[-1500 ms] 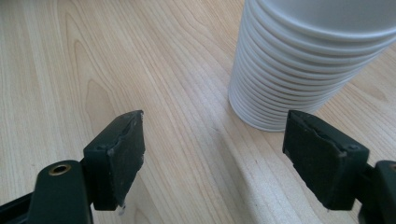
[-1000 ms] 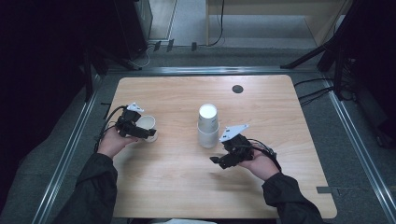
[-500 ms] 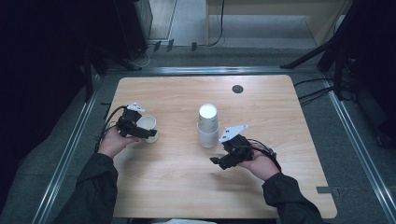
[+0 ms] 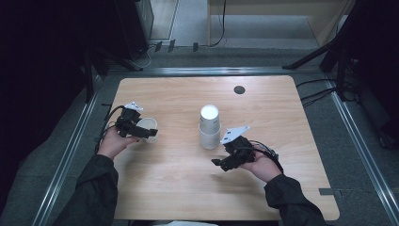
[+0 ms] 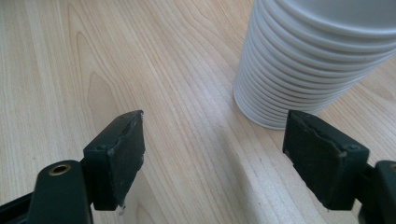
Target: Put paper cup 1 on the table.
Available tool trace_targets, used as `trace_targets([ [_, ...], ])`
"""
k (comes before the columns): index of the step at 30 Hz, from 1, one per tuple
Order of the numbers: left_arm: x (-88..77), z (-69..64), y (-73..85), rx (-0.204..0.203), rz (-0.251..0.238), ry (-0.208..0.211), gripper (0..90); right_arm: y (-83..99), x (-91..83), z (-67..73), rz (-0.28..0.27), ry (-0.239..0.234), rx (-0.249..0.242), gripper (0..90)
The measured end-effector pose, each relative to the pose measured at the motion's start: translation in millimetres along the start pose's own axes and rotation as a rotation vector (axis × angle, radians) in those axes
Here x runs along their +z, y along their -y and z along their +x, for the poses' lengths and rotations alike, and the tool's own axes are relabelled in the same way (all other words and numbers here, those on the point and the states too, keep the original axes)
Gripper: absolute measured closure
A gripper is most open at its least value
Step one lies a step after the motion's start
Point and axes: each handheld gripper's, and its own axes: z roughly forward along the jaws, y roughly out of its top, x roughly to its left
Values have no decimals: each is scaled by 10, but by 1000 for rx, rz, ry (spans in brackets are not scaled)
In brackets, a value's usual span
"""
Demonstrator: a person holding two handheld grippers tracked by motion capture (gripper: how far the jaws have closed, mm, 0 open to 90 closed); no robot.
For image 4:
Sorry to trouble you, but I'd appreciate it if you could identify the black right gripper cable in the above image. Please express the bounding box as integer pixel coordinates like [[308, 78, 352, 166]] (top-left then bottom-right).
[[248, 139, 285, 174]]

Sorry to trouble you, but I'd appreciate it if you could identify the single white paper cup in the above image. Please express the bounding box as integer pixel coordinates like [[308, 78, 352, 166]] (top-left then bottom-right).
[[126, 117, 159, 144]]

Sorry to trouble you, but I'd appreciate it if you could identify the person's right hand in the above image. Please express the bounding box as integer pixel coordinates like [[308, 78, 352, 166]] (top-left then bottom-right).
[[241, 150, 283, 184]]

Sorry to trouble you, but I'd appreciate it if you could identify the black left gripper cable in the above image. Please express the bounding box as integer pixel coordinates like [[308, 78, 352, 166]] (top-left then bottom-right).
[[94, 105, 126, 154]]

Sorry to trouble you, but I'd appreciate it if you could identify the white floor cable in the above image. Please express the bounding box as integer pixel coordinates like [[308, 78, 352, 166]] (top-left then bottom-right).
[[130, 43, 153, 70]]

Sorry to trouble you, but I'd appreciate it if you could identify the black hanging cable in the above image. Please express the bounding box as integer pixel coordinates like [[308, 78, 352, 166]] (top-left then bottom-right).
[[209, 0, 228, 48]]

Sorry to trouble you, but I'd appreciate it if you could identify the black cabinet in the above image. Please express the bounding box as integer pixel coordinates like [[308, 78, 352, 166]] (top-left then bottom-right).
[[114, 0, 155, 61]]

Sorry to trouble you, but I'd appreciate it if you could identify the metal floor rail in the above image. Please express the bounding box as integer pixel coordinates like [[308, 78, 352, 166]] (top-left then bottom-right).
[[107, 66, 321, 76], [324, 73, 399, 225], [31, 74, 104, 226]]

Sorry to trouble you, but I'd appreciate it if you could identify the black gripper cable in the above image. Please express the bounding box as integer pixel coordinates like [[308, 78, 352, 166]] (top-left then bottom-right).
[[94, 105, 126, 154], [248, 139, 285, 174]]

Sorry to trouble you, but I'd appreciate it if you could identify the black tripod stand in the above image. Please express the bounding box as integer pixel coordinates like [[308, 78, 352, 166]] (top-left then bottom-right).
[[281, 0, 371, 102]]

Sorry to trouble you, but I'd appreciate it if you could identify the stack of white paper cups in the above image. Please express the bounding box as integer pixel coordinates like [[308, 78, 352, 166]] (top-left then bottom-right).
[[199, 104, 222, 151]]

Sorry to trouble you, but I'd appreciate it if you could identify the light wooden furniture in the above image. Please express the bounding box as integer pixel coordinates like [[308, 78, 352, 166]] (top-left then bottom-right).
[[206, 0, 357, 48]]

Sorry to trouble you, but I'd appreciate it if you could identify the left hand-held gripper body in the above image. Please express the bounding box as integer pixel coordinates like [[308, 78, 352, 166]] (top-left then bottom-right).
[[114, 101, 145, 139]]

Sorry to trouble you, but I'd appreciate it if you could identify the black upright stand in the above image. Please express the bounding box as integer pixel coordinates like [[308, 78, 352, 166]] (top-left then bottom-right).
[[83, 50, 109, 103]]

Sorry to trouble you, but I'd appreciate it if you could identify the black floor cable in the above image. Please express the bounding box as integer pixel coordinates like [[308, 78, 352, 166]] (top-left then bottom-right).
[[299, 88, 337, 102], [295, 78, 337, 89]]

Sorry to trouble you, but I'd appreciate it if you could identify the person's left hand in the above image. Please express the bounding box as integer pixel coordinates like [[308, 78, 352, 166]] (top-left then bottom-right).
[[97, 127, 141, 161]]

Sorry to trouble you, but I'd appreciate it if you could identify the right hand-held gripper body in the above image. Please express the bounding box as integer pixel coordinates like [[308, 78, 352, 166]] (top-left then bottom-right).
[[219, 125, 257, 167]]

